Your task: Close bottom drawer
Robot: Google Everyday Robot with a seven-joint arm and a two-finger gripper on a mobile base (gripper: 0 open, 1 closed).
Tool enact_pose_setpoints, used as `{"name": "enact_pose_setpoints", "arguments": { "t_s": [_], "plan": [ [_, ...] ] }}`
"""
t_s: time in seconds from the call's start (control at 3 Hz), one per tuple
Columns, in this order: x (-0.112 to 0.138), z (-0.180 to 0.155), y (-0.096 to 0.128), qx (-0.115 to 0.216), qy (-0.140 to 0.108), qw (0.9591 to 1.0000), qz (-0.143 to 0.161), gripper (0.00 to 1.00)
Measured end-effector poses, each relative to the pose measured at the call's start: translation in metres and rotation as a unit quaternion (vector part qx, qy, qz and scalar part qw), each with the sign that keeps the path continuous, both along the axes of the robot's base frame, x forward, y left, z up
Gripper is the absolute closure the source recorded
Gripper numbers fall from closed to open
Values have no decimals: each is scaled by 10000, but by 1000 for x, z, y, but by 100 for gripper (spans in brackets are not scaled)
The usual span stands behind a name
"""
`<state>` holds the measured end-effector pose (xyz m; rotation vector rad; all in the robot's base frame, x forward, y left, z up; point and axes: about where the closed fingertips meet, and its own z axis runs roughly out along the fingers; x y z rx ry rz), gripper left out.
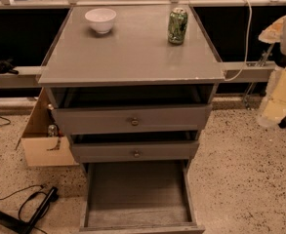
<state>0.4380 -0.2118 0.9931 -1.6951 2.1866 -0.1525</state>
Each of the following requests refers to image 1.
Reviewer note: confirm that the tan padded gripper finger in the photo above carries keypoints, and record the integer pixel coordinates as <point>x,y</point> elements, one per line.
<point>274,32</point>

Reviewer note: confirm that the grey bottom drawer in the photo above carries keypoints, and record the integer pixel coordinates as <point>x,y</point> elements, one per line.
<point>148,197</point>

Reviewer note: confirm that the grey drawer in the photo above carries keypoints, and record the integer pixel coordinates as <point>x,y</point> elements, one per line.
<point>132,117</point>
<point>148,197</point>
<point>176,145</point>

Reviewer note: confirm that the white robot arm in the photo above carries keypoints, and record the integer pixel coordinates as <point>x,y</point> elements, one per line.
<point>273,106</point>

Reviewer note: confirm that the grey wooden drawer cabinet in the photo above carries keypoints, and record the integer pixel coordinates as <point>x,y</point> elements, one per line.
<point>130,95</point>

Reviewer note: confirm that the grey top drawer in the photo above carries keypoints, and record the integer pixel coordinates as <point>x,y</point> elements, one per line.
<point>132,117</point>

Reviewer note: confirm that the grey middle drawer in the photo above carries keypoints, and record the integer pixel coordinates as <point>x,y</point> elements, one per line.
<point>176,145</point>

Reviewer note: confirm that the green soda can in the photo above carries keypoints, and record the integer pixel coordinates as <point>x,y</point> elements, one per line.
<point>177,25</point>

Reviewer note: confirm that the white ceramic bowl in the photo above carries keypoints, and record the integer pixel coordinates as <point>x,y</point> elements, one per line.
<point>101,20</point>

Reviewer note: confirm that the can inside cardboard box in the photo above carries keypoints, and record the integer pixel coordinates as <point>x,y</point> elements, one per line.
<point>52,130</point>

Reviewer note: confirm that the open cardboard box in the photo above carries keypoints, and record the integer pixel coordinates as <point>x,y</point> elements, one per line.
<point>41,149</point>

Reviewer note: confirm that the black cloth object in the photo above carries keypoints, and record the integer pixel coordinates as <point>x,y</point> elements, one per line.
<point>7,67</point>

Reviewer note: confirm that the metal rail frame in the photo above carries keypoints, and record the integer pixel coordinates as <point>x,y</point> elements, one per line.
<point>246,71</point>

